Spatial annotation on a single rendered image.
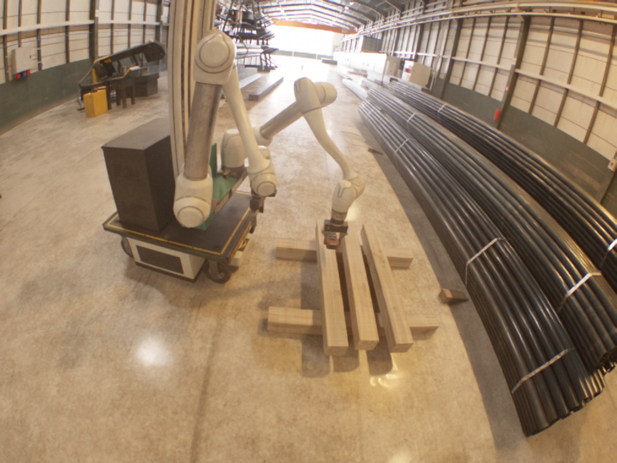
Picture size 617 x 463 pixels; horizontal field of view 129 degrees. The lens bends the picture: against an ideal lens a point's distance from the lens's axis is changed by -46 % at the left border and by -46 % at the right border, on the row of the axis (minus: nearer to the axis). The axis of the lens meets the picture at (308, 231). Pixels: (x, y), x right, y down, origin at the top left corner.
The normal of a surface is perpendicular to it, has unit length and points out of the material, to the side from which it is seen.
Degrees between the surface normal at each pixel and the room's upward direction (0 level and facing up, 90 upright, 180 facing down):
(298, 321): 0
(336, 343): 0
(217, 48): 84
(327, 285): 0
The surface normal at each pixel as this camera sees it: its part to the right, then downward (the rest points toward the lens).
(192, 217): 0.22, 0.69
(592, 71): -0.99, -0.10
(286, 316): 0.13, -0.79
